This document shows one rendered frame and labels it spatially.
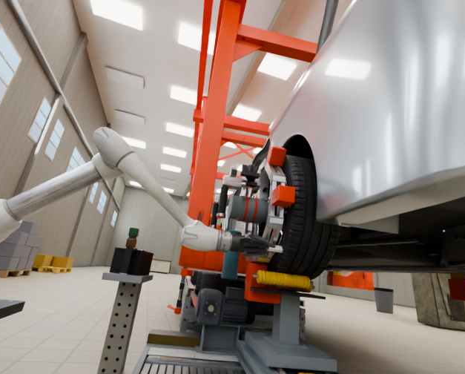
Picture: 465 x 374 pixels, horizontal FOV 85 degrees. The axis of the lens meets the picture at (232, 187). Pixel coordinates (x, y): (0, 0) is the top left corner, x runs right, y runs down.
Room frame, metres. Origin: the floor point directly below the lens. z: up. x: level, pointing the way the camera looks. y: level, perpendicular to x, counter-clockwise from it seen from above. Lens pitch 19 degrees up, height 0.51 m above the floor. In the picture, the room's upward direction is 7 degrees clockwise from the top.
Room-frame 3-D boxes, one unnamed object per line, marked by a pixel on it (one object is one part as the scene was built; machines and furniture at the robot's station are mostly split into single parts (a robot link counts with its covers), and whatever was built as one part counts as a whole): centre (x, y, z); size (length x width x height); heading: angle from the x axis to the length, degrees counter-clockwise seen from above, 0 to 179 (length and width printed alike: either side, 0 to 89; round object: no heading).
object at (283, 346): (1.39, -0.34, 0.32); 0.40 x 0.30 x 0.28; 8
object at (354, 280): (4.07, -1.89, 0.69); 0.52 x 0.17 x 0.35; 98
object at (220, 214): (1.16, 0.03, 0.83); 0.04 x 0.04 x 0.16
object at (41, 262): (7.64, 4.77, 0.21); 1.21 x 0.80 x 0.42; 15
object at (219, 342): (1.66, -0.09, 0.26); 0.42 x 0.18 x 0.35; 98
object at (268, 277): (1.26, -0.29, 0.51); 0.29 x 0.06 x 0.06; 98
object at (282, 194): (1.05, -0.22, 0.85); 0.09 x 0.08 x 0.07; 8
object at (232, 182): (1.17, 0.00, 0.93); 0.09 x 0.05 x 0.05; 98
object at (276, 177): (1.36, -0.17, 0.85); 0.54 x 0.07 x 0.54; 8
